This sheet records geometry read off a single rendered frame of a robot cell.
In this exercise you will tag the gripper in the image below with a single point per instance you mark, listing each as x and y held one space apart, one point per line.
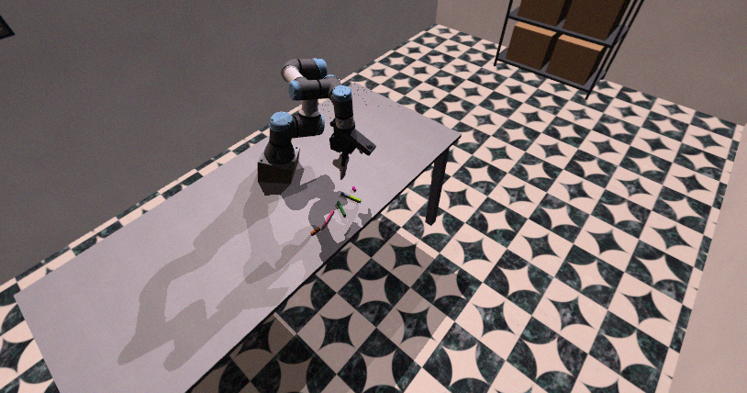
339 143

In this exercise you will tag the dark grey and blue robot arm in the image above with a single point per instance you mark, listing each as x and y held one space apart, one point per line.
309 88

